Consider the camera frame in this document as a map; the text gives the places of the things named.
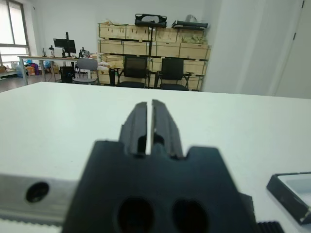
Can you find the wooden desk white legs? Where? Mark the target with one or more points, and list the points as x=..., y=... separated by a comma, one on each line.
x=36, y=56

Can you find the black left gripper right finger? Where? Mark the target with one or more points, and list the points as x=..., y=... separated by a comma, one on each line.
x=167, y=131

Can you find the white door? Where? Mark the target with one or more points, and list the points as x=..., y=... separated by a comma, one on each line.
x=298, y=60

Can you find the black bag white panel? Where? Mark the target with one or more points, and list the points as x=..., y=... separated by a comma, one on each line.
x=138, y=23

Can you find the pale wooden crate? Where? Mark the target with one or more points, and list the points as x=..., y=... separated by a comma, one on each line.
x=167, y=36
x=136, y=48
x=196, y=66
x=166, y=49
x=113, y=59
x=110, y=47
x=198, y=83
x=104, y=77
x=111, y=31
x=137, y=32
x=194, y=51
x=155, y=63

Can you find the open wooden crate green filling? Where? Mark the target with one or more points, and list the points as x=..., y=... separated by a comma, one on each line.
x=193, y=37

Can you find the orange bag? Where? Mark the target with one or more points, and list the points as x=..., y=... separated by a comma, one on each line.
x=30, y=70

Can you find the black box white insert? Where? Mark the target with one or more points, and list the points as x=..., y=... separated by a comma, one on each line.
x=281, y=196

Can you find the small cardboard box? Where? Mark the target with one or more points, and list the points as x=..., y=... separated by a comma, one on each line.
x=56, y=69

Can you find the black mesh office chair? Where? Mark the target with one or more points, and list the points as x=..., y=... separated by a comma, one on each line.
x=172, y=69
x=134, y=65

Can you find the black stand pole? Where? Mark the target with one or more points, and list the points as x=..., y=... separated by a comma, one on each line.
x=151, y=36

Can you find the clear plastic wrap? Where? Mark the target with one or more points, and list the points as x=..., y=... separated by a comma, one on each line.
x=192, y=18

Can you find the grey chair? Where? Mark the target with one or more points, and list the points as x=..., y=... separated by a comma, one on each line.
x=86, y=64

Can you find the black computer tower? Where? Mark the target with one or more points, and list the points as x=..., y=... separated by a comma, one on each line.
x=66, y=75

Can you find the blue plastic bag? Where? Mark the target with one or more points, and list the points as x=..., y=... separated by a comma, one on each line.
x=47, y=65

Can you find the large window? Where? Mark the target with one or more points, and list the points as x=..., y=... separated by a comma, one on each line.
x=14, y=24

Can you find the small black desk microscope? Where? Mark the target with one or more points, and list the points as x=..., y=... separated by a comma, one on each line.
x=83, y=52
x=51, y=48

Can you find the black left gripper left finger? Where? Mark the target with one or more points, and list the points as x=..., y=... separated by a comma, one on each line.
x=136, y=126

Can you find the flat black case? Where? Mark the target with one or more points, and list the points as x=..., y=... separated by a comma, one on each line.
x=189, y=24

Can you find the black computer monitor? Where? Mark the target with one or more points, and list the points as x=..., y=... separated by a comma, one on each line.
x=64, y=44

